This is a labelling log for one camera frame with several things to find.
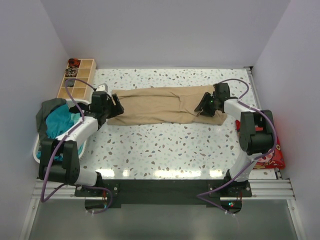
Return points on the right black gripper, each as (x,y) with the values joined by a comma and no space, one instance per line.
(203,104)

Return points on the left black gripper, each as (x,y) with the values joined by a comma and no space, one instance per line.
(118,109)

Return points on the beige t shirt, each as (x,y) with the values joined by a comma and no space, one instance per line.
(156,105)

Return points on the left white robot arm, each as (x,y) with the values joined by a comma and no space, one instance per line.
(59,161)

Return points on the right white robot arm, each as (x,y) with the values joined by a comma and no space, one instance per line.
(257,135)

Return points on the black garment with white tag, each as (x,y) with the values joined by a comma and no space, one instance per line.
(75,110)

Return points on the wooden compartment organizer box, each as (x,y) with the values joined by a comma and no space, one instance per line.
(84,78)

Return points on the grey item in organizer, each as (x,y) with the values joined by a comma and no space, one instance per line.
(69,82)

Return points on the teal blue t shirt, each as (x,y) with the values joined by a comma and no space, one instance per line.
(58,122)

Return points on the dark patterned item in organizer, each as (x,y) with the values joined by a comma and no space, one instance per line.
(71,72)

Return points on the orange black item in organizer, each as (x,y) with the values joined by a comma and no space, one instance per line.
(74,62)

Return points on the dark grey t shirt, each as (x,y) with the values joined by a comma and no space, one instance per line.
(46,108)

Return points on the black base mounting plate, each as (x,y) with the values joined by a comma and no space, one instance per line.
(114,193)

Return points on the red cartoon folded t shirt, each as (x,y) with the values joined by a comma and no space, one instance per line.
(273,160)

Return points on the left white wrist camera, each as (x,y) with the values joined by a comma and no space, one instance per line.
(102,88)

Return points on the aluminium rail frame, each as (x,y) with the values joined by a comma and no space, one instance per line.
(262,189)

